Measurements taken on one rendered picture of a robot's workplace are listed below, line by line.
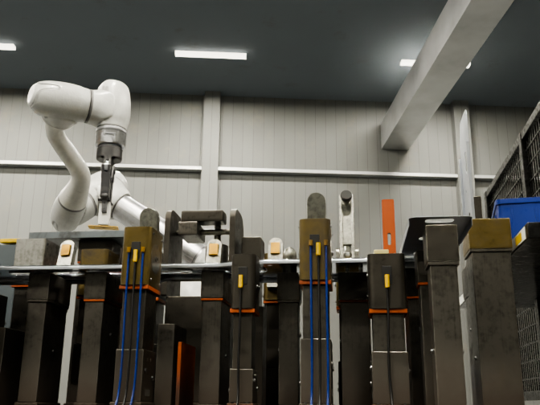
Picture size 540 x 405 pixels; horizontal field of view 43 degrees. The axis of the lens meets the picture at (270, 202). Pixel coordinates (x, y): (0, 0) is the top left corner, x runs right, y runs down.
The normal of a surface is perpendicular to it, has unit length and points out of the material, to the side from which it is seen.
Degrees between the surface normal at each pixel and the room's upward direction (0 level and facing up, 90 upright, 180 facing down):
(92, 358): 90
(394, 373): 90
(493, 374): 90
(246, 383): 90
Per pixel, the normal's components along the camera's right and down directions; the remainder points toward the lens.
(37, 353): -0.12, -0.29
